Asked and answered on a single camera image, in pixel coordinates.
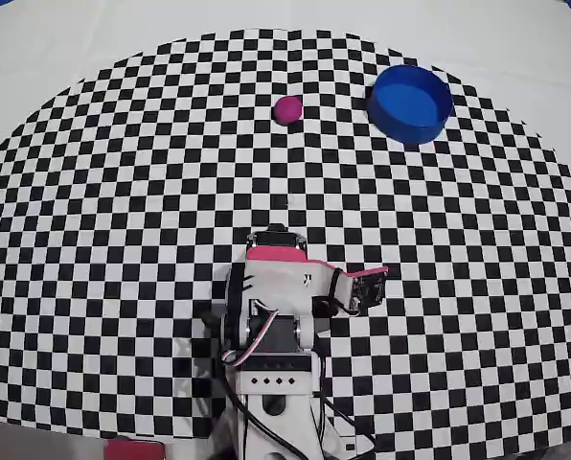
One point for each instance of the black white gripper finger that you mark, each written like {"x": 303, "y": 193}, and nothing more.
{"x": 277, "y": 227}

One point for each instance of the white pink gripper body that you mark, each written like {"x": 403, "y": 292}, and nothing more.
{"x": 277, "y": 240}

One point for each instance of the pink faceted ball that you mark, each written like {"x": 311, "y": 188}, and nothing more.
{"x": 287, "y": 110}

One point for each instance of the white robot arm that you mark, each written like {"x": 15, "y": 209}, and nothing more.
{"x": 276, "y": 397}

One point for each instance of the blue round box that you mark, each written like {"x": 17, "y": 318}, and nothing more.
{"x": 410, "y": 103}

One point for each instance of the black white checkered mat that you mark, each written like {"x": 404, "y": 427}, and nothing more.
{"x": 122, "y": 191}

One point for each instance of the red flat case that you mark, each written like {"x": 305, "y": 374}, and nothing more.
{"x": 134, "y": 450}

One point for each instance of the wrist camera board with mount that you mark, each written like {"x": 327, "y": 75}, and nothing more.
{"x": 369, "y": 290}

